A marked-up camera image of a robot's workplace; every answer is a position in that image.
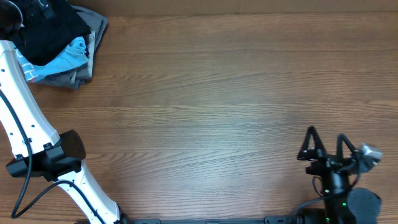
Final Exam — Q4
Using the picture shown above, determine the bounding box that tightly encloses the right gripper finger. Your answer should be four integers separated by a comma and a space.
297, 126, 326, 161
336, 133, 358, 164

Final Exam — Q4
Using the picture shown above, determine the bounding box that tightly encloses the black t-shirt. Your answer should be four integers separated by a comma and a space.
9, 0, 90, 65

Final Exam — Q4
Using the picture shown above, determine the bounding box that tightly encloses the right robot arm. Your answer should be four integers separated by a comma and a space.
288, 126, 382, 223

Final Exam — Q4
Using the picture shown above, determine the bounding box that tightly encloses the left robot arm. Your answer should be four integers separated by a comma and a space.
1, 1, 131, 223

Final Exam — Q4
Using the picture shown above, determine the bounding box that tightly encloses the grey folded t-shirt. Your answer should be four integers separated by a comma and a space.
37, 6, 108, 90

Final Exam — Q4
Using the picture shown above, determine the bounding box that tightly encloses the light blue folded t-shirt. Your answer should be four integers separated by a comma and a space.
16, 37, 89, 83

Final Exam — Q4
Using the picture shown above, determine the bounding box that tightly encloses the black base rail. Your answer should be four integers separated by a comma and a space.
116, 213, 333, 224

